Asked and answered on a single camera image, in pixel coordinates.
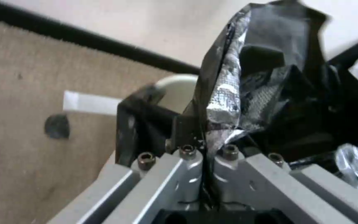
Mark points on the clear plastic bag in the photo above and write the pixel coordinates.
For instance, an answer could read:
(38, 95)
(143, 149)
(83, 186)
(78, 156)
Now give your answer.
(356, 168)

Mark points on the white trash bin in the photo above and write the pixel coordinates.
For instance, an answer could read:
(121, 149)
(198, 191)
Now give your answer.
(179, 93)

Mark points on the dark round floor mark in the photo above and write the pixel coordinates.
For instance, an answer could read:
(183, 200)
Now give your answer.
(57, 127)

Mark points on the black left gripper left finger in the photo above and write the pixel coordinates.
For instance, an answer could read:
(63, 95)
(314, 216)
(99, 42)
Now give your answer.
(154, 182)

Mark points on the beige rug with black border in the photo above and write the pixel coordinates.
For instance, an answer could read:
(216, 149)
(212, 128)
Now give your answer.
(26, 70)

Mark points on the white tape strip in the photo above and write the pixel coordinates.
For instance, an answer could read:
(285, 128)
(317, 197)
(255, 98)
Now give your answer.
(89, 103)

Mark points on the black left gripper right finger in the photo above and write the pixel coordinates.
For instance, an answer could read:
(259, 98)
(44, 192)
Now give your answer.
(259, 177)

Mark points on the black plastic trash bag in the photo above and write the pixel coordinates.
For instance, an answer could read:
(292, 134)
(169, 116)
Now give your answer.
(291, 93)

